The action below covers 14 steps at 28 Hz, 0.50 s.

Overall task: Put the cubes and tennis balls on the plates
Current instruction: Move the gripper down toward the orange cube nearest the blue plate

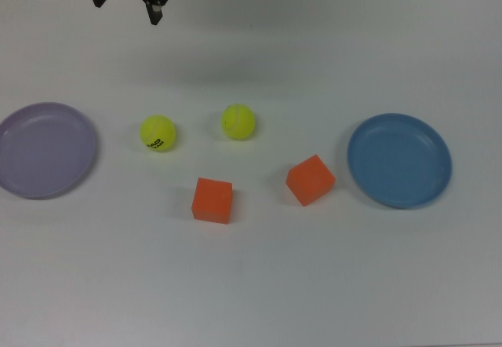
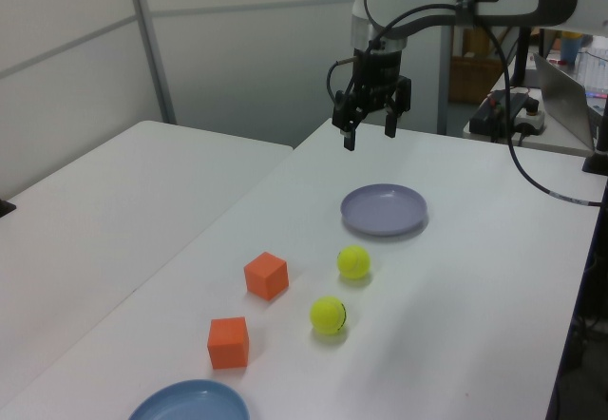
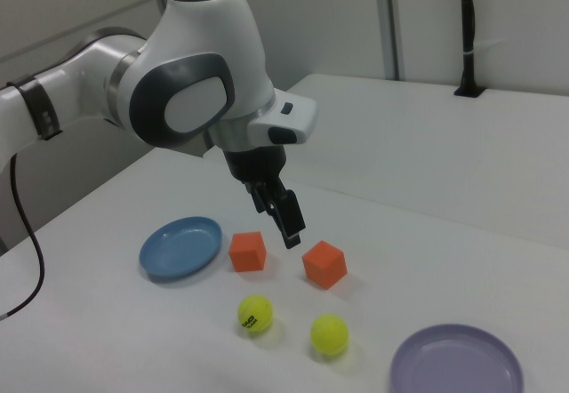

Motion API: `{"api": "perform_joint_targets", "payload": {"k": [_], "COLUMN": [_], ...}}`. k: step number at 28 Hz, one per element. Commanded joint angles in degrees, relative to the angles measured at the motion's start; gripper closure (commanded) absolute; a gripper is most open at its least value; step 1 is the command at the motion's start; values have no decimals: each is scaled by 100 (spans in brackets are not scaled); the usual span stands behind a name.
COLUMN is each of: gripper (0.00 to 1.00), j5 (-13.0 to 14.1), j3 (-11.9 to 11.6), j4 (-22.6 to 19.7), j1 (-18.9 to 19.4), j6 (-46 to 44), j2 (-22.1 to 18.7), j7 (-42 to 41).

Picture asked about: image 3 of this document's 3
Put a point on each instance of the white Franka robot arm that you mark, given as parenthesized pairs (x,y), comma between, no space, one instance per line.
(200,42)

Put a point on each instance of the orange cube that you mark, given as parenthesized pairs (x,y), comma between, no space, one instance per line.
(323,265)
(246,253)

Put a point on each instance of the blue plate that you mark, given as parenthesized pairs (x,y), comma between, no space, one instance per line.
(178,253)

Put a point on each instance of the black pole with base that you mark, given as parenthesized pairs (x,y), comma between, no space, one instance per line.
(467,33)

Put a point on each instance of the purple plate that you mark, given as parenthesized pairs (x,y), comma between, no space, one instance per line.
(453,362)

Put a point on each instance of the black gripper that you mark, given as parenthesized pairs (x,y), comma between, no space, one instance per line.
(255,164)

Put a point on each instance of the yellow-green tennis ball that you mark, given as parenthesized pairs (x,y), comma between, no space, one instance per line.
(254,314)
(329,335)

